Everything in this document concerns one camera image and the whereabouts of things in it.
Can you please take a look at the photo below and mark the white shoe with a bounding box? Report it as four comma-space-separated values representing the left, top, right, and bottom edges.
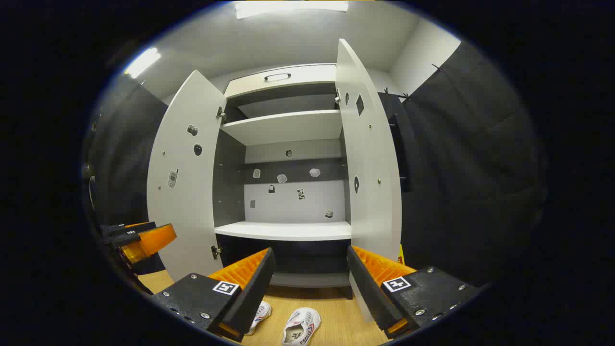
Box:
245, 301, 272, 336
282, 308, 321, 346

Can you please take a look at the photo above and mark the white cabinet shelf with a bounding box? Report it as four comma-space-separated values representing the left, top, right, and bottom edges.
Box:
220, 110, 343, 146
215, 221, 352, 241

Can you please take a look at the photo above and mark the white panel with slot handle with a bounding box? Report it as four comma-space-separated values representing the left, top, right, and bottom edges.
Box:
225, 64, 337, 98

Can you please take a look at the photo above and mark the black door handle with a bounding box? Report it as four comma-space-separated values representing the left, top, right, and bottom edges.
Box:
388, 113, 411, 193

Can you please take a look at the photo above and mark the small ceiling light panel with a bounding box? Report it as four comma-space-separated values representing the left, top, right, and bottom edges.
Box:
124, 47, 162, 79

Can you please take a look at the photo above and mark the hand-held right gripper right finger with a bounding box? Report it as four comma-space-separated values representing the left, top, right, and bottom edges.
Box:
346, 245, 481, 340

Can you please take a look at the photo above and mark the large ceiling light panel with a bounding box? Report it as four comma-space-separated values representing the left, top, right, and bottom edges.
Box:
234, 0, 350, 20

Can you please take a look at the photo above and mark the white shoe cabinet door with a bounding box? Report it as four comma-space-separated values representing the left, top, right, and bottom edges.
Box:
335, 38, 403, 323
147, 70, 227, 282

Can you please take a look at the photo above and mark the white shoe cabinet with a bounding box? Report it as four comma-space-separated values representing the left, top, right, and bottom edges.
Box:
211, 63, 355, 300

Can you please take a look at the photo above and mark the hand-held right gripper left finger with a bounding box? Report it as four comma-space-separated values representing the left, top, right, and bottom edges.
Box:
152, 247, 277, 343

